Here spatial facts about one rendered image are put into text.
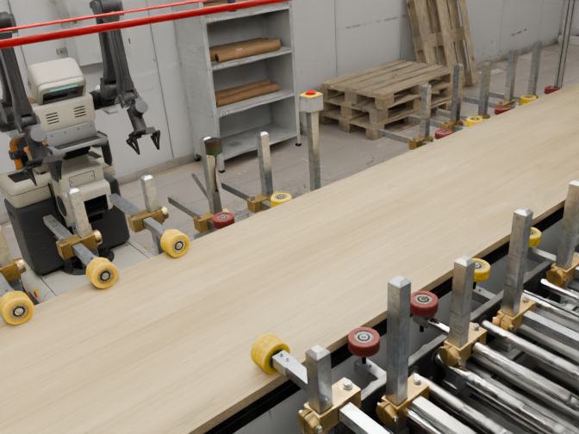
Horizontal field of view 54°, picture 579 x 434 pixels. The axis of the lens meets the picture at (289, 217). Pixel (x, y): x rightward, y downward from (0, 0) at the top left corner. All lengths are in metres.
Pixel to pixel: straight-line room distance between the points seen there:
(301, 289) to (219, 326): 0.27
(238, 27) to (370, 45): 1.75
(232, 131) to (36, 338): 3.96
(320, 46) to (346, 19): 0.42
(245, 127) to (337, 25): 1.45
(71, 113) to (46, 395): 1.56
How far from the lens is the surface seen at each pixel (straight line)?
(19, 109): 2.45
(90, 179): 2.86
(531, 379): 1.49
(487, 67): 3.28
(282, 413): 1.48
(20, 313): 1.74
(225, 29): 5.21
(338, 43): 6.09
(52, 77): 2.66
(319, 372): 1.11
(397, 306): 1.21
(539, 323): 1.71
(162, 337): 1.54
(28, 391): 1.52
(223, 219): 2.06
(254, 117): 5.51
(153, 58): 4.90
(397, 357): 1.30
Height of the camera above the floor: 1.83
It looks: 27 degrees down
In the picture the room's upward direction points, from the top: 4 degrees counter-clockwise
